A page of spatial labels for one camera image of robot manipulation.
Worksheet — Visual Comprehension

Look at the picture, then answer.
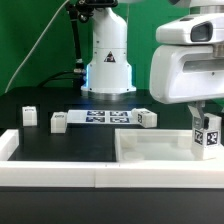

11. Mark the white plate with blue tags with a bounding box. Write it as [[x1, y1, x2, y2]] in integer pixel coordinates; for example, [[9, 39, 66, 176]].
[[67, 110, 137, 125]]

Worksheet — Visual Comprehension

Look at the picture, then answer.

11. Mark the white square tabletop part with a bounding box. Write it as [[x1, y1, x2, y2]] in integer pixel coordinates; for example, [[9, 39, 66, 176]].
[[115, 129, 224, 162]]

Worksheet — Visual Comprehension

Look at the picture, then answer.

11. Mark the black cable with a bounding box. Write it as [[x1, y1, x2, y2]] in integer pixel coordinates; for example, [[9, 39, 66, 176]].
[[38, 69, 84, 88]]

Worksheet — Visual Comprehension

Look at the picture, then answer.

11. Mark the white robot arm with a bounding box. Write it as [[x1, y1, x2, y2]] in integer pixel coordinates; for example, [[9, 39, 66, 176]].
[[77, 0, 224, 129]]

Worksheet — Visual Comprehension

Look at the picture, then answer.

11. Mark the black cable post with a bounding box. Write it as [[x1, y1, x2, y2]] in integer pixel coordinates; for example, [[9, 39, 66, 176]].
[[65, 1, 86, 89]]

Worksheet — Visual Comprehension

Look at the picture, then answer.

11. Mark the grey cable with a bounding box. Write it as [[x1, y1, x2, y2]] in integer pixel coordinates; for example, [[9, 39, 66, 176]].
[[3, 0, 72, 94]]

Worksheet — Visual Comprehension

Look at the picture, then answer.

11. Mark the white U-shaped obstacle fence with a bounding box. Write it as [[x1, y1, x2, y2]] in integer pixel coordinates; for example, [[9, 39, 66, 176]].
[[0, 129, 224, 188]]

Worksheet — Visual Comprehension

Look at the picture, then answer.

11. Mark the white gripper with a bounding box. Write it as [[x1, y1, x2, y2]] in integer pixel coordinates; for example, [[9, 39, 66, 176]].
[[150, 17, 224, 130]]

